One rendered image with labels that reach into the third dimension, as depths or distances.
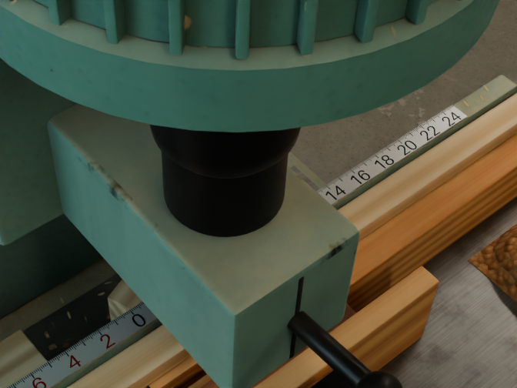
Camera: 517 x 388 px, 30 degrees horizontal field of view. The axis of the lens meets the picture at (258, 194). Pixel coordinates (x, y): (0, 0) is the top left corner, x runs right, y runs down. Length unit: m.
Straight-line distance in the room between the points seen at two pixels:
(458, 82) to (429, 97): 0.08
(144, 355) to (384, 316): 0.13
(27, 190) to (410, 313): 0.22
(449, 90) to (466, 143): 1.45
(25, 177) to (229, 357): 0.13
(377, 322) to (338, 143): 1.41
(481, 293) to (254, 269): 0.25
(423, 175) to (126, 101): 0.36
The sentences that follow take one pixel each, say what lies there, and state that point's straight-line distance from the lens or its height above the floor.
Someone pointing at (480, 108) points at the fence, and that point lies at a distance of 0.64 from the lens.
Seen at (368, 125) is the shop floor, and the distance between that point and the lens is 1.96.
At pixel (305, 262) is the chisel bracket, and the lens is 0.39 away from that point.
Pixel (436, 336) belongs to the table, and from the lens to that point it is 0.58.
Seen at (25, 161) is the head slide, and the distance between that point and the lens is 0.46.
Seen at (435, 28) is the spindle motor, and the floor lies 1.22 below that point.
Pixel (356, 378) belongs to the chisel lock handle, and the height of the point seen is 1.04.
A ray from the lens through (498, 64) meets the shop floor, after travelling 2.16.
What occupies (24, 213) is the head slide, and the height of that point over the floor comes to 1.02.
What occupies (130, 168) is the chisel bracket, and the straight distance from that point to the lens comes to 0.42.
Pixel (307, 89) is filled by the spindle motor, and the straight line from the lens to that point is 0.25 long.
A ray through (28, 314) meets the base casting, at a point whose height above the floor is 0.80.
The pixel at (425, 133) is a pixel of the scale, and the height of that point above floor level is 0.96.
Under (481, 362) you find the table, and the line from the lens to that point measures 0.58.
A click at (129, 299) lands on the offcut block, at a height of 0.83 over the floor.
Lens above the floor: 1.38
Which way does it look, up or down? 50 degrees down
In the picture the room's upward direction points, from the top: 3 degrees clockwise
